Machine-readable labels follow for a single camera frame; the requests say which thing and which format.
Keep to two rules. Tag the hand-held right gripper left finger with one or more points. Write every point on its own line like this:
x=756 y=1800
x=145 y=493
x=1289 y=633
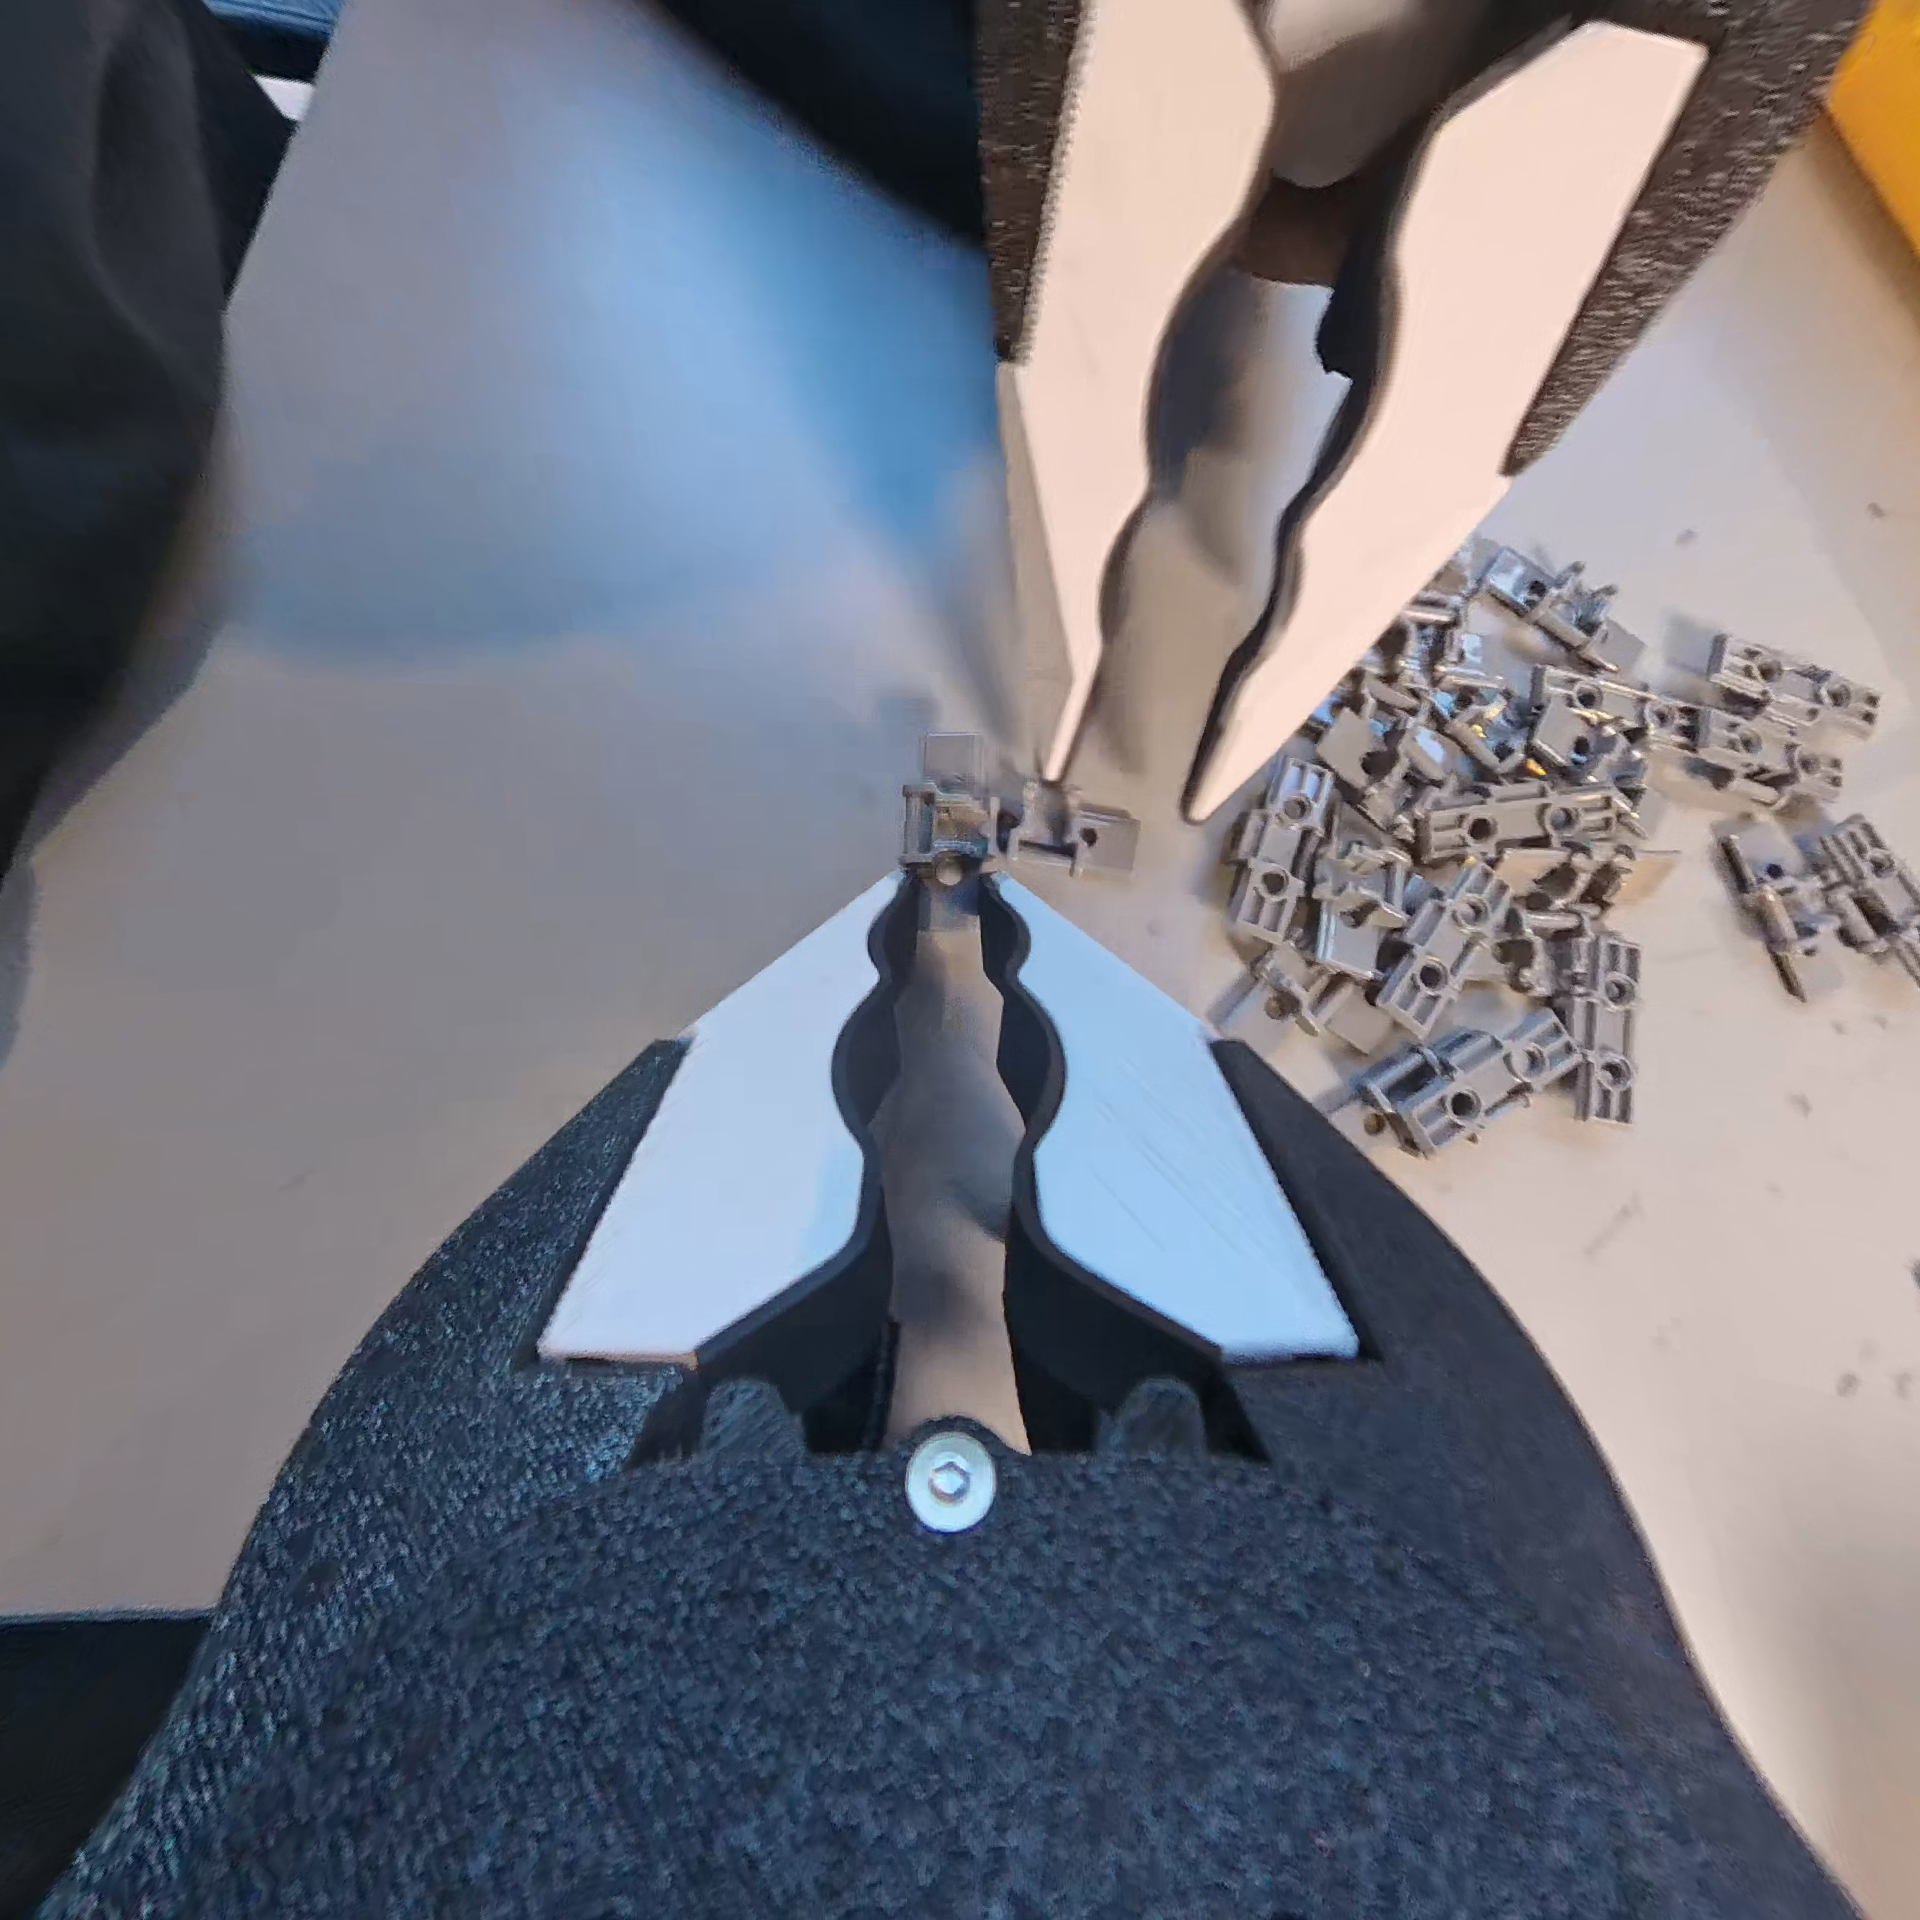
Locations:
x=720 y=1171

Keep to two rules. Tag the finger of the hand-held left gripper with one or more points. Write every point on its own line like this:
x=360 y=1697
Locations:
x=1109 y=301
x=1501 y=271

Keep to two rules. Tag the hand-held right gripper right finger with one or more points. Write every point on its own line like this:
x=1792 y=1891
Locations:
x=1170 y=1171

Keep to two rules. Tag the grey plastic track link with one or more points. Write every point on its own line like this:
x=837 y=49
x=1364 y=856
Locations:
x=945 y=819
x=1088 y=833

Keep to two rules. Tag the pile of grey track links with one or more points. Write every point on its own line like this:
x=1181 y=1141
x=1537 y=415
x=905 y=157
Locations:
x=1440 y=886

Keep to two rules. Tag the yellow plastic bin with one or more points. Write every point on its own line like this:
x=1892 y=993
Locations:
x=1882 y=119

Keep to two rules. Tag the person's left forearm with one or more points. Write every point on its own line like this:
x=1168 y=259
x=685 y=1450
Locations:
x=826 y=90

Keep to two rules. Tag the grey desk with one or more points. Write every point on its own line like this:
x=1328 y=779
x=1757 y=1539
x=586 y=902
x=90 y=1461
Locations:
x=599 y=600

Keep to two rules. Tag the person's black hooded sweater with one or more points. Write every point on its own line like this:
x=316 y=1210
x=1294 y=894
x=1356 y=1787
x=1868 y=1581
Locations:
x=106 y=376

